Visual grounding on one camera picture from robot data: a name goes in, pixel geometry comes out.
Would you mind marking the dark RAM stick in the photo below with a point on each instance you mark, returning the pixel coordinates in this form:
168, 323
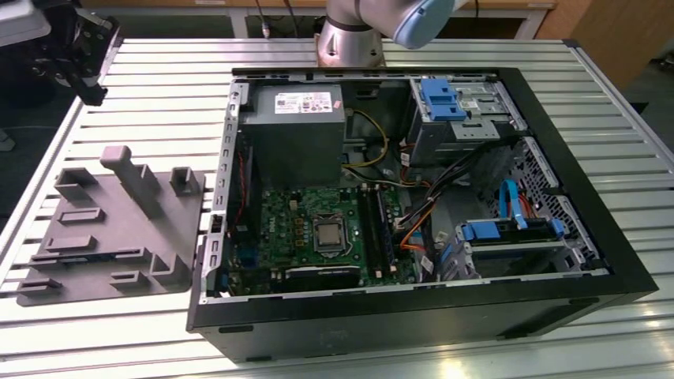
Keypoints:
388, 237
87, 259

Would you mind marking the black RAM slot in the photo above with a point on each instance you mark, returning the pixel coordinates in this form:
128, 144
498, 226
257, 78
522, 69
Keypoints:
371, 237

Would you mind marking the grey stand foot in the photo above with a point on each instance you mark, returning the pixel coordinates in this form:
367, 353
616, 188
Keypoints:
4, 140

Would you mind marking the grey power supply unit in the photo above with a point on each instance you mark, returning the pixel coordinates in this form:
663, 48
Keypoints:
295, 146

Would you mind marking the grey parts rack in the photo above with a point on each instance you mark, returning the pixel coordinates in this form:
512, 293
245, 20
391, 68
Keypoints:
120, 237

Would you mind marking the green motherboard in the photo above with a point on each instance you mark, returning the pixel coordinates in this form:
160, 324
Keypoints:
284, 205

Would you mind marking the CPU socket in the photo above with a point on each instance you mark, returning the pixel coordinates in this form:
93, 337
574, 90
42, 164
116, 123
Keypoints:
313, 237

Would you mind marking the silver CPU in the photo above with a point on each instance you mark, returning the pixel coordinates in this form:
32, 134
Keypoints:
328, 236

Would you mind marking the blue drive bay latch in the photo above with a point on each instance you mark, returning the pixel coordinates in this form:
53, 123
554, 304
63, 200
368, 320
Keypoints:
439, 98

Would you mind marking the black graphics card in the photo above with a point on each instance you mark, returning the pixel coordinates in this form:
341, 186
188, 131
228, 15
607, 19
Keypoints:
320, 276

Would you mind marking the grey metal drive cage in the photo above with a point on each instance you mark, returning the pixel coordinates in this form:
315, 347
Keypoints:
474, 130

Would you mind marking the wooden desk white legs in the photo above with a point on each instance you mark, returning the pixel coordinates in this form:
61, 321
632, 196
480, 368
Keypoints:
532, 19

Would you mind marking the hard disk in blue carrier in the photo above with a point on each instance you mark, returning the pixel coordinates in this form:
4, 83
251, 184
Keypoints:
484, 231

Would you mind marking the black PC case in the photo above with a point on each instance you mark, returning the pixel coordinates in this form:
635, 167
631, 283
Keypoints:
368, 327

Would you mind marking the metal disk bay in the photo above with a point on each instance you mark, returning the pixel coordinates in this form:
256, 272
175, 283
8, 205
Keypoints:
520, 245

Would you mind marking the wooden cabinet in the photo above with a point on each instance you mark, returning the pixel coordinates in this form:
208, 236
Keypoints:
620, 39

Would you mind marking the black office chair base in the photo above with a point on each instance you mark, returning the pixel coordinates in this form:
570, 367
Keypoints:
664, 63

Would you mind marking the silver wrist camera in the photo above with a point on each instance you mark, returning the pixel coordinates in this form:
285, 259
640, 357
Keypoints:
21, 23

